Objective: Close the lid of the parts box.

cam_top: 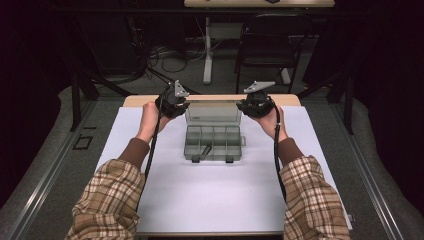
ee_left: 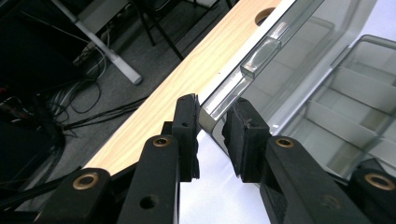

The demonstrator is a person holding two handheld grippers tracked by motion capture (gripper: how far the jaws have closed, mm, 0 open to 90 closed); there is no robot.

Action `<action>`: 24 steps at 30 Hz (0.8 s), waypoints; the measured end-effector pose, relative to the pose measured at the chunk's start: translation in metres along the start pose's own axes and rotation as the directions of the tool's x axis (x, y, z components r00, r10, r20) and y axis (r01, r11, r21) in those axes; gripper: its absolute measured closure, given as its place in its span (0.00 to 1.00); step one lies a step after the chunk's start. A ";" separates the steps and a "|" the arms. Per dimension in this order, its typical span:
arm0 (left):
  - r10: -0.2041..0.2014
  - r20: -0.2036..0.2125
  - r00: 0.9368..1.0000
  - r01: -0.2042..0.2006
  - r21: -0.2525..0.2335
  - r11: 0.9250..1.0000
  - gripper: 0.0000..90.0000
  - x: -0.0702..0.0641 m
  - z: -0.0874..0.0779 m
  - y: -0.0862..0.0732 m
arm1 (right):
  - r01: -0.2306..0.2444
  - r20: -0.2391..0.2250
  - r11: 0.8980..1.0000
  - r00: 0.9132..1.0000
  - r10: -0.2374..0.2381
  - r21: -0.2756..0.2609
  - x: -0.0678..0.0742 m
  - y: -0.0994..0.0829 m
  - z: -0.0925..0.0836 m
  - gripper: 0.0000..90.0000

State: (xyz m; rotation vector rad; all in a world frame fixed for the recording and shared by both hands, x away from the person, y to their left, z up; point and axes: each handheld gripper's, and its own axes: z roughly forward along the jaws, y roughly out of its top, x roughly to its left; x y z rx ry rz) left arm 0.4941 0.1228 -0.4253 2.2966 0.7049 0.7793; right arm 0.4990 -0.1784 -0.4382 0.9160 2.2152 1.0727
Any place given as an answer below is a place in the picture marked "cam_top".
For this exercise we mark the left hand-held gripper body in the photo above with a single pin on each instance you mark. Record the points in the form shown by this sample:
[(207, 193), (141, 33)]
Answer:
[(170, 100)]

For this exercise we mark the wooden desk with white legs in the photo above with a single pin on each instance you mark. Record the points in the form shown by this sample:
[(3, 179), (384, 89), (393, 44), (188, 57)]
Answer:
[(208, 50)]

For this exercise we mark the black usb stick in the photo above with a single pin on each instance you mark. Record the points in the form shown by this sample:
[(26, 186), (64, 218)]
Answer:
[(205, 152)]

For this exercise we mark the small black thing on desk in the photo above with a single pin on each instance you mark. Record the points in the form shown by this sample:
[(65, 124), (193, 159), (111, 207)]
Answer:
[(271, 1)]

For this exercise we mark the black folding chair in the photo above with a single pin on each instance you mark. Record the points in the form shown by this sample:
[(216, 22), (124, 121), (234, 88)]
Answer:
[(270, 43)]

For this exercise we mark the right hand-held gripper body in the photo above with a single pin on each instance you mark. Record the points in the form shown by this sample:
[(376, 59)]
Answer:
[(261, 103)]

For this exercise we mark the person's right hand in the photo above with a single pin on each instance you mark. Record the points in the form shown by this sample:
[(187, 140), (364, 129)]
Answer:
[(275, 126)]

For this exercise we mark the white table board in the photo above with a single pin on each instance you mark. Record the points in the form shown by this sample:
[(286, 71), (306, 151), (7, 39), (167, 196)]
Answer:
[(213, 200)]

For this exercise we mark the black metal frame stand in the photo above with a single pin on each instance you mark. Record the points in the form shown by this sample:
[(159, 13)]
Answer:
[(76, 100), (348, 103)]

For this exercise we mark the person's left hand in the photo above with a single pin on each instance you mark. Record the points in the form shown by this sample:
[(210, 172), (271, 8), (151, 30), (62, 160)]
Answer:
[(150, 121)]

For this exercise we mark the grey metal floor rail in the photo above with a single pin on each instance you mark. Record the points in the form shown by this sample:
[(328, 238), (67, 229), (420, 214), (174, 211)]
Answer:
[(50, 173), (370, 180)]

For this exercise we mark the grey plastic compartment box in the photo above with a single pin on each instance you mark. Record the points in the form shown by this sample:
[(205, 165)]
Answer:
[(213, 116)]

